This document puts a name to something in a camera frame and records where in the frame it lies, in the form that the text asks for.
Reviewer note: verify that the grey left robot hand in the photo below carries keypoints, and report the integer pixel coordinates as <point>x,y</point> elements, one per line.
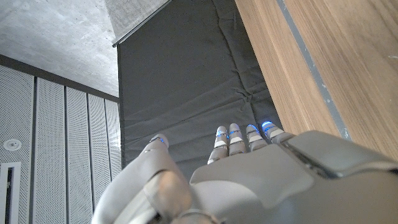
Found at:
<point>280,186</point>

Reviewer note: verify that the black backdrop curtain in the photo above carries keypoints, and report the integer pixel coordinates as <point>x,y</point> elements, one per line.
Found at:
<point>186,77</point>

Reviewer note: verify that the round white ceiling detector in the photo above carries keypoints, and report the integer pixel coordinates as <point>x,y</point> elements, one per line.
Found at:
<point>12,145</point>

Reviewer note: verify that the grey curtain rail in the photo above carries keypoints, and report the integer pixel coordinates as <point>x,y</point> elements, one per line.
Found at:
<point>140,26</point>

